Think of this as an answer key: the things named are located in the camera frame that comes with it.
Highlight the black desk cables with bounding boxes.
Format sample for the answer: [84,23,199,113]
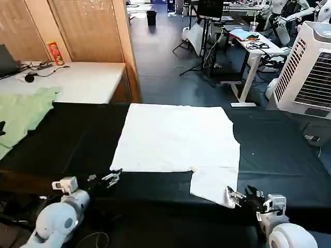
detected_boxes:
[245,40,270,51]

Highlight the black tripod stand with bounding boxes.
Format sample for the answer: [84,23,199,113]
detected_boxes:
[172,14,227,77]

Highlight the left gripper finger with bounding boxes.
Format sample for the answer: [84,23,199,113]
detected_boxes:
[101,168,123,181]
[106,177,121,189]

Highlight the white shirt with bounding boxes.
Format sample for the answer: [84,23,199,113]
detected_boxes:
[109,103,242,209]

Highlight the dark laptop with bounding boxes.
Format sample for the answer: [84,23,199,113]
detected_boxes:
[0,43,22,79]

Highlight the black tablecloth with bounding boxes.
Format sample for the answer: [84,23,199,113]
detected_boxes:
[0,101,331,248]

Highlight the black cable bundle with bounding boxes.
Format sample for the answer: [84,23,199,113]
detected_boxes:
[15,60,70,78]

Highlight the black monitor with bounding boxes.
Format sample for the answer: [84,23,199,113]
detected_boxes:
[197,0,224,19]

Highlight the white air cooler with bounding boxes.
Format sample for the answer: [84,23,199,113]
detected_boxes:
[272,21,331,120]

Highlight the black waste bin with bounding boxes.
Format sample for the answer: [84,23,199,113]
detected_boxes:
[146,10,158,26]

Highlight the colourful folded clothes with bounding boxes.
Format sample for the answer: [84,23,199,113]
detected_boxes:
[229,28,261,42]

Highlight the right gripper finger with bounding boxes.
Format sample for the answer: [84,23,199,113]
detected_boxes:
[228,195,243,209]
[227,185,247,199]

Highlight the pale green cloth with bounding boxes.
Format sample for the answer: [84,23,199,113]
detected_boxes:
[0,86,63,161]

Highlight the white round appliance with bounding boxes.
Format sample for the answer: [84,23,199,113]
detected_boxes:
[265,77,279,101]

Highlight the white side table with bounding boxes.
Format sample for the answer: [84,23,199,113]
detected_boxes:
[0,61,127,105]

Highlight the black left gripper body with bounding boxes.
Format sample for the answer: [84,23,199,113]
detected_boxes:
[86,177,111,198]

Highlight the white desk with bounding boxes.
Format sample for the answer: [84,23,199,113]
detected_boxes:
[220,24,288,108]

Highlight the white humanoid robot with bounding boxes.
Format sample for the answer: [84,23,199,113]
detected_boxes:
[316,0,331,24]
[268,0,321,48]

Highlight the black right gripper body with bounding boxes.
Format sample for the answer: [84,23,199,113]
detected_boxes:
[241,184,265,211]

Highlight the wooden partition wall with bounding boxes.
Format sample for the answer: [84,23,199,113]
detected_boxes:
[0,0,142,103]

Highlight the red snack can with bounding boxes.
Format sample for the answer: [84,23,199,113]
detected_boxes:
[47,40,65,66]

